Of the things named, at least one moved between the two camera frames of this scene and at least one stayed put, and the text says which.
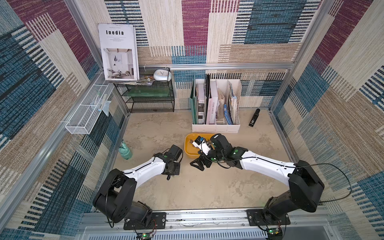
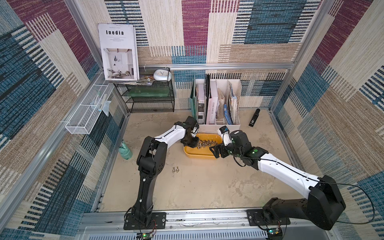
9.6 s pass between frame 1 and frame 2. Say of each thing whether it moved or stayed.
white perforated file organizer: stayed
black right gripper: moved
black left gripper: moved
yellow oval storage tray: stayed
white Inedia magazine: stayed
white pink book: stayed
